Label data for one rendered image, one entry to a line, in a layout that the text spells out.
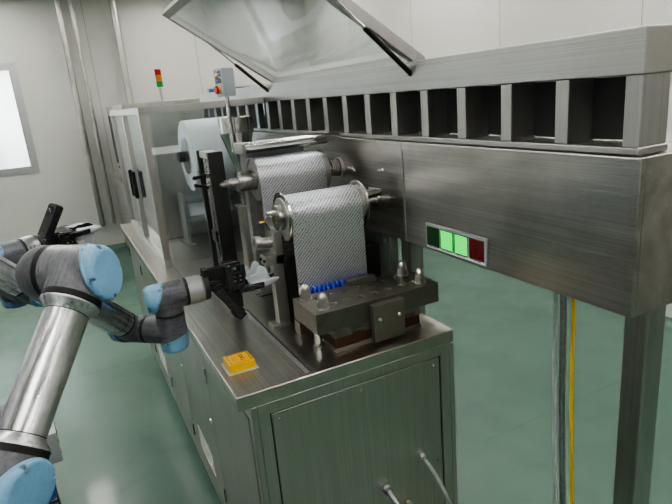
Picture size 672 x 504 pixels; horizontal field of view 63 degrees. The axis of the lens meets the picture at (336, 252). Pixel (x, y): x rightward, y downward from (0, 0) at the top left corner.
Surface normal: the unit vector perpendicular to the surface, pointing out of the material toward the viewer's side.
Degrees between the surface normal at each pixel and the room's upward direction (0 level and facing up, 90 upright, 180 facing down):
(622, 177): 90
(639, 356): 90
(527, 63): 90
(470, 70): 90
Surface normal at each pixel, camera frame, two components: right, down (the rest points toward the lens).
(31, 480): 0.94, 0.11
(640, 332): -0.89, 0.20
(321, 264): 0.45, 0.21
